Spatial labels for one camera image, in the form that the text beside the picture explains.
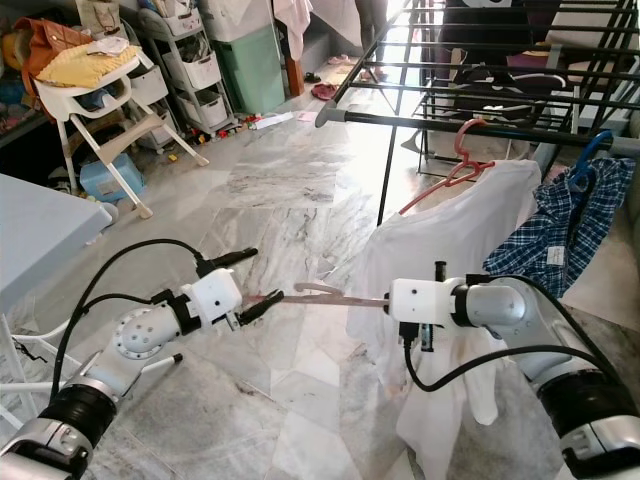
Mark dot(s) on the red cloth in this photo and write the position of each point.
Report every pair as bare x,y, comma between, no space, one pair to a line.
324,91

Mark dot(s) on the person in dark trousers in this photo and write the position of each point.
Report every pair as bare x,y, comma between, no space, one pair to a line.
372,25

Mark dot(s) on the blue checked shirt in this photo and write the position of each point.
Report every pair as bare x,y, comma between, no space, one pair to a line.
550,235

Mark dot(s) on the green bin white lid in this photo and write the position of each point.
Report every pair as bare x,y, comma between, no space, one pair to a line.
248,75

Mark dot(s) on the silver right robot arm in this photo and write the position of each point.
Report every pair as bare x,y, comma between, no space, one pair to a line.
510,308

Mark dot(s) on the grey storage cart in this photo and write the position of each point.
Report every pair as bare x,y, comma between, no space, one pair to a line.
195,72

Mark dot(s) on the beige tote bag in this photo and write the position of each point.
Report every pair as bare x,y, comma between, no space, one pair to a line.
98,15

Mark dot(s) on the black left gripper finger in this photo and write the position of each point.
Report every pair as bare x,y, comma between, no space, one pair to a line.
264,304

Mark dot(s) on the beige floor cloth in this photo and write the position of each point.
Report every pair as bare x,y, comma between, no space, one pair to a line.
345,72

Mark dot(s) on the small white cloth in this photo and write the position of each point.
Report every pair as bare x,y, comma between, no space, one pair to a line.
108,45

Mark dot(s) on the colourful toy pile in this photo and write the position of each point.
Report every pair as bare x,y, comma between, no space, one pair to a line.
15,90

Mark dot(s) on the light blue folding table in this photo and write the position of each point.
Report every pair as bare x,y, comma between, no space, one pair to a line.
40,250

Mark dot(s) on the black metal drying rack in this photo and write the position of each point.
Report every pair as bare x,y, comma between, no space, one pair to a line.
420,122

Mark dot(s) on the white paper sheet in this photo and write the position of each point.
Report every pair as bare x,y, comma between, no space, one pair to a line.
274,120

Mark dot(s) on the pink hanging garment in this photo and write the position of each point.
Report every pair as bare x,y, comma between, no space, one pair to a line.
292,25

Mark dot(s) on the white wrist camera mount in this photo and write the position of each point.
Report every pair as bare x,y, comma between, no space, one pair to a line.
425,300
215,296

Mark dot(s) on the blue plastic box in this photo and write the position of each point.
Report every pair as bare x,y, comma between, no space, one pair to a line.
110,182

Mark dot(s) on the white baby high chair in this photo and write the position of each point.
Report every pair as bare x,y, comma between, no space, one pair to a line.
75,100

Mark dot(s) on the orange brown handbag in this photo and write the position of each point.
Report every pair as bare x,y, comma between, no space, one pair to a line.
50,42

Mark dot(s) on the yellow towel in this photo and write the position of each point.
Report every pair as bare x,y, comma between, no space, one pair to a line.
85,66

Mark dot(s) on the blue clothes hanger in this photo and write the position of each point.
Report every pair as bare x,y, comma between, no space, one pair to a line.
578,155

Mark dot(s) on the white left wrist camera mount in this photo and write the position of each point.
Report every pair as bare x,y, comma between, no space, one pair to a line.
215,296

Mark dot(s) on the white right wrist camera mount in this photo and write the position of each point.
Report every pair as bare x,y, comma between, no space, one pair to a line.
425,300

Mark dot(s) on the white shirt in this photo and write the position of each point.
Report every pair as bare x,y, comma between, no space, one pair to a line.
435,240

